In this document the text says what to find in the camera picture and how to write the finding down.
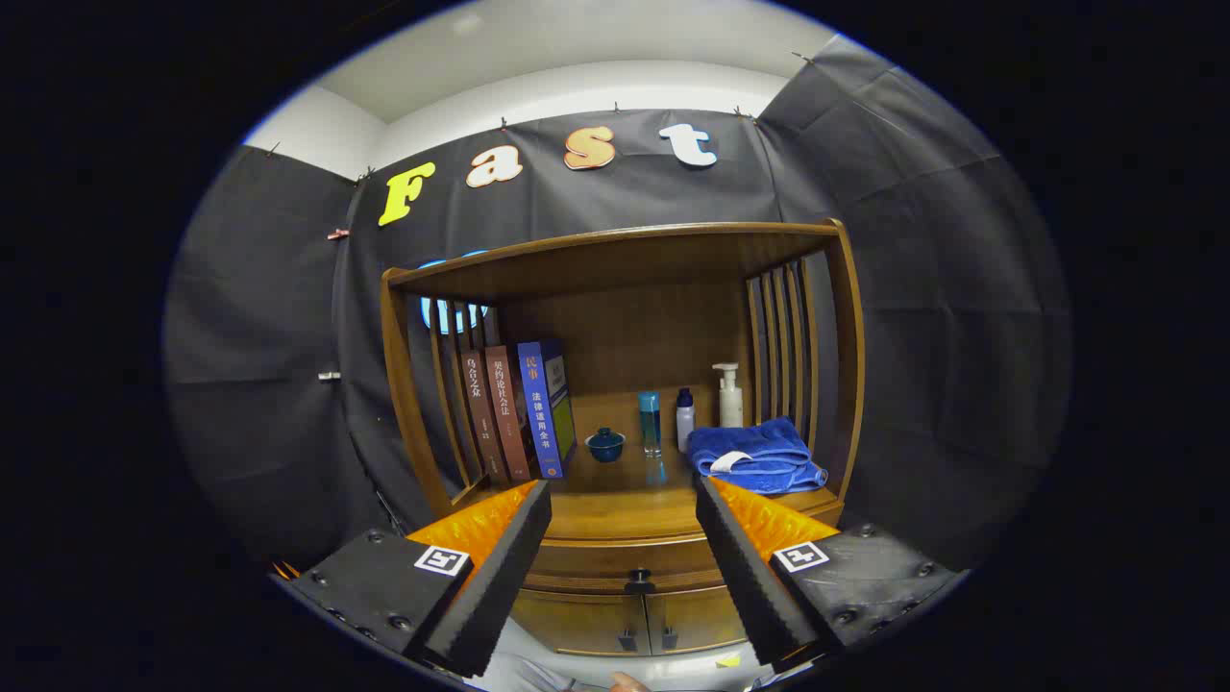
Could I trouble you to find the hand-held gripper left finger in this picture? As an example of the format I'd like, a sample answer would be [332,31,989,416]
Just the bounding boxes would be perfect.
[274,479,554,679]

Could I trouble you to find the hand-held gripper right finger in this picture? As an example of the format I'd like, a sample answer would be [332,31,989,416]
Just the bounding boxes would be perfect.
[694,473,967,674]

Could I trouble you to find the wooden drawer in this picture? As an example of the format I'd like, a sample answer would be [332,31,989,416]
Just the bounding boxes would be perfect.
[524,534,736,592]

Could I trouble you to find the wooden cabinet door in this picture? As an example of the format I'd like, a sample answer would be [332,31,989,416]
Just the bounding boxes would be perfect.
[509,588,647,657]
[644,584,750,655]

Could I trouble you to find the wooden countertop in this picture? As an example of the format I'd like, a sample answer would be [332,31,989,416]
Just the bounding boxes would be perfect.
[452,437,845,541]

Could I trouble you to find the wooden cabinet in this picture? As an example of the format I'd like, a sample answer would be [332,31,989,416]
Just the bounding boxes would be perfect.
[380,219,866,659]

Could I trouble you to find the folded blue towel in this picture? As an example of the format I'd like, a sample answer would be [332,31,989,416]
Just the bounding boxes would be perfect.
[687,416,829,495]

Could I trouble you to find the brown book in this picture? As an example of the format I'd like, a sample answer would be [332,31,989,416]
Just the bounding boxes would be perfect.
[459,348,510,483]
[483,344,532,482]

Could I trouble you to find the white pump bottle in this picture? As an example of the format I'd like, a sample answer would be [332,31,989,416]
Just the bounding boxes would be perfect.
[712,362,745,430]

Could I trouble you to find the thick blue book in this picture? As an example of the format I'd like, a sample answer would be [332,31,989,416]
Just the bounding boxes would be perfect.
[517,338,578,480]

